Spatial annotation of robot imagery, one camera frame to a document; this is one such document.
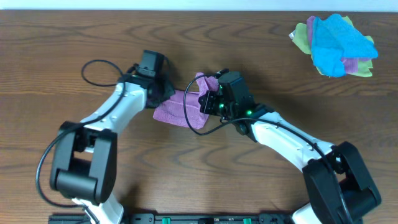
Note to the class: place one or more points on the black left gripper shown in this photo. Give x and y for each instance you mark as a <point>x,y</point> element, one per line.
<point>168,90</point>

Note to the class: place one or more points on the purple microfiber cloth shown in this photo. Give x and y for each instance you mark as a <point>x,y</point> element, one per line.
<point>171,111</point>

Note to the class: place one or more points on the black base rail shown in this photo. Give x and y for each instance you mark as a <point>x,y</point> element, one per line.
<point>262,218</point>

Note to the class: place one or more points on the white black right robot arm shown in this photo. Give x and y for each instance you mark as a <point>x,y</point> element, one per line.
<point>339,186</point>

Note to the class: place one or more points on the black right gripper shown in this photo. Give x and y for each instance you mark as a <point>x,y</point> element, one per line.
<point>206,107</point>

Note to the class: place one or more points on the blue microfiber cloth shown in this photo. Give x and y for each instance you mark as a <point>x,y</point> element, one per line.
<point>334,38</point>

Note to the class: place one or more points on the green microfiber cloth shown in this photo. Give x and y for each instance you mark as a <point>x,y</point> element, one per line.
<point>300,39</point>

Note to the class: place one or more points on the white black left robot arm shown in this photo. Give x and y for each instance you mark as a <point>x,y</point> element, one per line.
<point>84,165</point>

